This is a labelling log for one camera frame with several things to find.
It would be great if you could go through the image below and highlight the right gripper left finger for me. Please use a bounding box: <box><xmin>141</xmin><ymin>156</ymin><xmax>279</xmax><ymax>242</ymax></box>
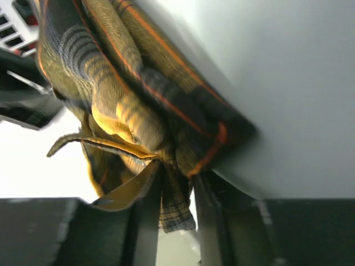
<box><xmin>1</xmin><ymin>161</ymin><xmax>163</xmax><ymax>265</ymax></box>

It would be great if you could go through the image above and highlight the yellow plaid long sleeve shirt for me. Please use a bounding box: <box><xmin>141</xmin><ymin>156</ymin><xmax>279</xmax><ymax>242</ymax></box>
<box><xmin>31</xmin><ymin>1</ymin><xmax>256</xmax><ymax>233</ymax></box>

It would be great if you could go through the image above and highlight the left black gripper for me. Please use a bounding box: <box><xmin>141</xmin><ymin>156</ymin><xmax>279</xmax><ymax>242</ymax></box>
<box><xmin>1</xmin><ymin>50</ymin><xmax>63</xmax><ymax>130</ymax></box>

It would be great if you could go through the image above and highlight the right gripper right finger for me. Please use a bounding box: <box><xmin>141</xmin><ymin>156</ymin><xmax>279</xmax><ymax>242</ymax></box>
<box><xmin>193</xmin><ymin>171</ymin><xmax>354</xmax><ymax>265</ymax></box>

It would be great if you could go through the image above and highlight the white plastic laundry basket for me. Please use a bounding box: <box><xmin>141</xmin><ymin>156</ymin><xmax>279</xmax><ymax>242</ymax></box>
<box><xmin>1</xmin><ymin>0</ymin><xmax>39</xmax><ymax>57</ymax></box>

